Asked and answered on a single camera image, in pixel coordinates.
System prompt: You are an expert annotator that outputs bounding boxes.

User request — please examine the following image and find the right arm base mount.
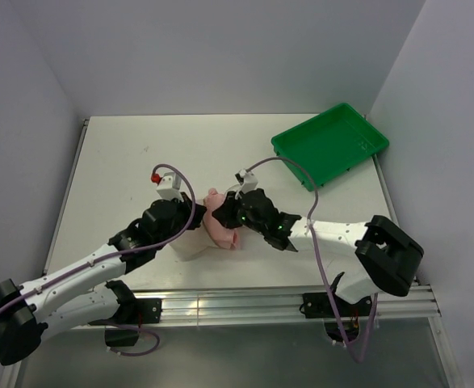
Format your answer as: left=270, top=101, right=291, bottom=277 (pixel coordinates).
left=299, top=293, right=360, bottom=343

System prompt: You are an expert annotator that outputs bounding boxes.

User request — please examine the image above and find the aluminium table frame rail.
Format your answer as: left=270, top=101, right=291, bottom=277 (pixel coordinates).
left=134, top=285, right=440, bottom=327

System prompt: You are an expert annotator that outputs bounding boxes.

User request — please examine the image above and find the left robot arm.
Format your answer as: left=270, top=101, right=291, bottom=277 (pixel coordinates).
left=0, top=195, right=206, bottom=366

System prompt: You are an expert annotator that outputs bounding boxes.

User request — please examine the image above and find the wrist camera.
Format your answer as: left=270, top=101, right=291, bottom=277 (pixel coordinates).
left=235, top=169, right=258, bottom=198
left=150, top=172, right=182, bottom=201

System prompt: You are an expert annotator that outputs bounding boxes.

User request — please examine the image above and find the pink bra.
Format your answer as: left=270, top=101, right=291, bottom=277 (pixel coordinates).
left=203, top=188, right=241, bottom=251

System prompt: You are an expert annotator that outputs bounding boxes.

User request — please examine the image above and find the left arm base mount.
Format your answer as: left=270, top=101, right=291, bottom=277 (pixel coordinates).
left=104, top=298, right=161, bottom=351

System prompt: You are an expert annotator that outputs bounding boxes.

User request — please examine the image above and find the green plastic tray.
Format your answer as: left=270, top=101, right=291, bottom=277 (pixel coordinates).
left=271, top=103, right=389, bottom=192

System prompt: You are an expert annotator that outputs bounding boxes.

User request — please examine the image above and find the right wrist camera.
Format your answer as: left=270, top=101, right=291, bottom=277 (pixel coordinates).
left=235, top=169, right=258, bottom=198

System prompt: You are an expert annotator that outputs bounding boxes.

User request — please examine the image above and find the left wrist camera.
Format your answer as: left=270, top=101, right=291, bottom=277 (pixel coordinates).
left=150, top=172, right=182, bottom=201

